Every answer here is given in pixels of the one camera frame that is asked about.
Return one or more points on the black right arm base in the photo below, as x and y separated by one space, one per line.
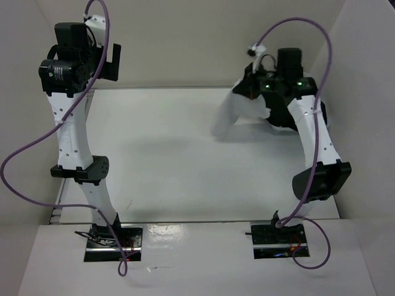
268 242

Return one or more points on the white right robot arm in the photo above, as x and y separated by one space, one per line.
325 173

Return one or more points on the white skirt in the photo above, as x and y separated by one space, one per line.
239 102

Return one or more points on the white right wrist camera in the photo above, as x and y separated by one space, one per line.
256 50

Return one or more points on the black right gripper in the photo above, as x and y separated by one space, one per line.
247 86

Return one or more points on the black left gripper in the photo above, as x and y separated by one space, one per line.
110 69

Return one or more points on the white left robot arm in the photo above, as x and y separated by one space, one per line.
75 159

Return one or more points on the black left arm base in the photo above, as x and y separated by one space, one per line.
103 247

